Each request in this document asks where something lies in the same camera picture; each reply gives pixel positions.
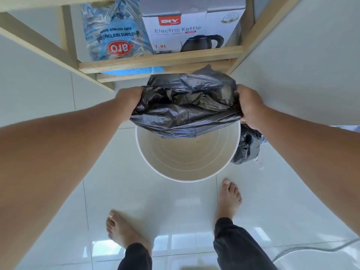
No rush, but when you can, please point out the person's right hand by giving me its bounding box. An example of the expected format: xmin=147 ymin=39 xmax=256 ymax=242
xmin=235 ymin=84 xmax=268 ymax=131

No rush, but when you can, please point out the person's left hand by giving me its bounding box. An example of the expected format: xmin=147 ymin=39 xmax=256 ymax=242
xmin=114 ymin=86 xmax=144 ymax=123

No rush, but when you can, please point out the black plastic trash bag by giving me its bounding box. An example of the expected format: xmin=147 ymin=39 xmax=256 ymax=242
xmin=130 ymin=64 xmax=244 ymax=139

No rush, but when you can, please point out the person's right forearm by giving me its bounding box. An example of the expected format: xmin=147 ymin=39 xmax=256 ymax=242
xmin=256 ymin=105 xmax=360 ymax=236

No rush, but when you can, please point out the person's left forearm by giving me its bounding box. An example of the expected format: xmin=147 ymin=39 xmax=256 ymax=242
xmin=0 ymin=96 xmax=130 ymax=270

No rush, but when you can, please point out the blue packet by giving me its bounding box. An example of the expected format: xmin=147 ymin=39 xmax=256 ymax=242
xmin=102 ymin=66 xmax=164 ymax=75

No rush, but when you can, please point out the black full trash bag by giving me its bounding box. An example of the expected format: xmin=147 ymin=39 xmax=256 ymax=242
xmin=230 ymin=124 xmax=263 ymax=165

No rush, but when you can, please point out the wooden shelf rack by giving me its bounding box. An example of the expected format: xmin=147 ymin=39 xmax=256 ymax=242
xmin=0 ymin=0 xmax=304 ymax=91

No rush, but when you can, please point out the blue sugar sachet bag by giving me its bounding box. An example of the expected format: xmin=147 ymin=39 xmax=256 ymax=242
xmin=82 ymin=0 xmax=155 ymax=62

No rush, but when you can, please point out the white round waste bin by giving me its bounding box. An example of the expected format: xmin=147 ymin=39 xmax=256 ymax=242
xmin=135 ymin=120 xmax=241 ymax=183

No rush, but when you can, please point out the person's right foot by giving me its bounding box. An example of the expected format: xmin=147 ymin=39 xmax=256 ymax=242
xmin=217 ymin=179 xmax=242 ymax=220

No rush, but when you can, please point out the person's foot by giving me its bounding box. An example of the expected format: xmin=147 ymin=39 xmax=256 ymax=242
xmin=106 ymin=210 xmax=153 ymax=257
xmin=217 ymin=179 xmax=242 ymax=220

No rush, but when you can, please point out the white kettle box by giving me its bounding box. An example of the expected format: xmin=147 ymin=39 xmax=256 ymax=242
xmin=140 ymin=0 xmax=247 ymax=55

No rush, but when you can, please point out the person's left foot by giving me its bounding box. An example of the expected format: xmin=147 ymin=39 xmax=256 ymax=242
xmin=106 ymin=210 xmax=153 ymax=257

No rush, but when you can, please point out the person's right dark trouser leg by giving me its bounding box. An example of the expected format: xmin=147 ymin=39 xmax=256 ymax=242
xmin=213 ymin=217 xmax=278 ymax=270

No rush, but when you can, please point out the person's dark trouser leg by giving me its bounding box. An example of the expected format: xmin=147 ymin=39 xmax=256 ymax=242
xmin=213 ymin=217 xmax=278 ymax=270
xmin=117 ymin=243 xmax=153 ymax=270

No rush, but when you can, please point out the person's left dark trouser leg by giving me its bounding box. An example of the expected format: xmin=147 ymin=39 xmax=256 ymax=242
xmin=117 ymin=243 xmax=153 ymax=270

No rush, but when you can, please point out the grey cable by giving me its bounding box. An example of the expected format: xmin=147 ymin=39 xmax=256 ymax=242
xmin=272 ymin=238 xmax=360 ymax=264

